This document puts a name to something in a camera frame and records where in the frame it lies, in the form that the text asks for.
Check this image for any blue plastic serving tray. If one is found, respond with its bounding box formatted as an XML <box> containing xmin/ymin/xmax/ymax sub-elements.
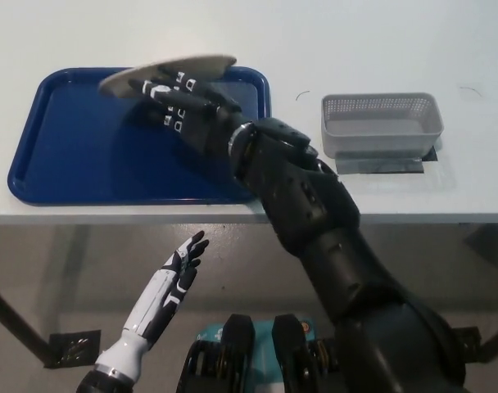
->
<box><xmin>7</xmin><ymin>66</ymin><xmax>272</xmax><ymax>207</ymax></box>

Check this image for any white and black left hand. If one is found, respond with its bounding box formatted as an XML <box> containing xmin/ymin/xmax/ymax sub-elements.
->
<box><xmin>93</xmin><ymin>229</ymin><xmax>211</xmax><ymax>376</ymax></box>

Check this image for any grey perforated plastic basket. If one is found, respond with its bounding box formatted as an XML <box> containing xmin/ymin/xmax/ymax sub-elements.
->
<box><xmin>320</xmin><ymin>92</ymin><xmax>446</xmax><ymax>160</ymax></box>

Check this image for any black and white right hand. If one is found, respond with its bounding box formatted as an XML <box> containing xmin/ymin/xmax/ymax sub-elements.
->
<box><xmin>127</xmin><ymin>66</ymin><xmax>251</xmax><ymax>156</ymax></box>

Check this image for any beige round paper plate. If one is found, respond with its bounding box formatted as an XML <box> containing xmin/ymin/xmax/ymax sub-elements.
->
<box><xmin>97</xmin><ymin>53</ymin><xmax>238</xmax><ymax>100</ymax></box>

